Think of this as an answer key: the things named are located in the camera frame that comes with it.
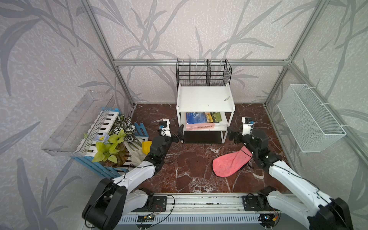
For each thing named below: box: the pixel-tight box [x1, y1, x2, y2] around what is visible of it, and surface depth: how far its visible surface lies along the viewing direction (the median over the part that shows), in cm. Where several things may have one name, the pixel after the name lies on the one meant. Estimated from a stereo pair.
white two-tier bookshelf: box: [176, 82, 236, 144], surface depth 78 cm
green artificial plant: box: [92, 129, 132, 168], surface depth 70 cm
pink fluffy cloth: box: [212, 145, 253, 177], surface depth 88 cm
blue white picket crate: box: [71, 107, 150, 178], surface depth 69 cm
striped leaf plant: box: [112, 113, 136, 143], surface depth 75 cm
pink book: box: [185, 122, 216, 131], surface depth 84 cm
